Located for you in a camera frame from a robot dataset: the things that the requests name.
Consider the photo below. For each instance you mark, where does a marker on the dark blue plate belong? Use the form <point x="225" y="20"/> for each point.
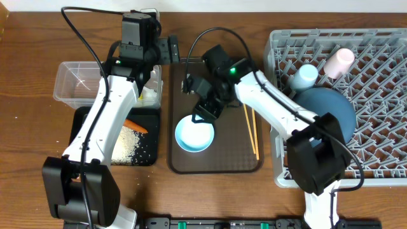
<point x="322" y="100"/>

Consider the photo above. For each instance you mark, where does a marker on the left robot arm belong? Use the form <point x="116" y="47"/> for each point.
<point x="79" y="186"/>

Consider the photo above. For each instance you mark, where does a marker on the wooden chopstick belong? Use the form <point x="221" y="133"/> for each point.
<point x="255" y="134"/>
<point x="249" y="128"/>

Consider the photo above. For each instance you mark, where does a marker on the orange carrot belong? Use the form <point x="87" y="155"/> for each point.
<point x="133" y="126"/>

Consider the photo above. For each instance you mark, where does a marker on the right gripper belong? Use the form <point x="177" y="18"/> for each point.
<point x="207" y="107"/>

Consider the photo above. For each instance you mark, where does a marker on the pink cup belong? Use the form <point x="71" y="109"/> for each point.
<point x="339" y="63"/>

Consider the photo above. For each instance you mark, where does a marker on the white rice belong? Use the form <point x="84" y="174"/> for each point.
<point x="131" y="148"/>

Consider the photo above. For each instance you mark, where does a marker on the black plastic tray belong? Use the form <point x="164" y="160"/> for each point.
<point x="150" y="120"/>

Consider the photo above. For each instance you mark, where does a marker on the grey dishwasher rack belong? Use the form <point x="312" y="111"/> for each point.
<point x="375" y="85"/>

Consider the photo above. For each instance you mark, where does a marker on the clear plastic bin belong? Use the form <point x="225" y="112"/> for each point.
<point x="77" y="84"/>

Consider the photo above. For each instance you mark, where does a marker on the brown serving tray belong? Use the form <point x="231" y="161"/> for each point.
<point x="231" y="150"/>

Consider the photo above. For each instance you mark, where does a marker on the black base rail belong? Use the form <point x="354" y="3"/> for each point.
<point x="166" y="223"/>

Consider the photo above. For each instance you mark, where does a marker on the light blue cup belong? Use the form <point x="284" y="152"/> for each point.
<point x="304" y="78"/>

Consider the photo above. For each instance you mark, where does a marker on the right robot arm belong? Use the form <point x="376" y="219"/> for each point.
<point x="317" y="154"/>

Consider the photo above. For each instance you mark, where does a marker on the light blue bowl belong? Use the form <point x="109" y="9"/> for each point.
<point x="194" y="137"/>

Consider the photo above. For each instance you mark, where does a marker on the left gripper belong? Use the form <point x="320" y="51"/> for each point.
<point x="173" y="49"/>

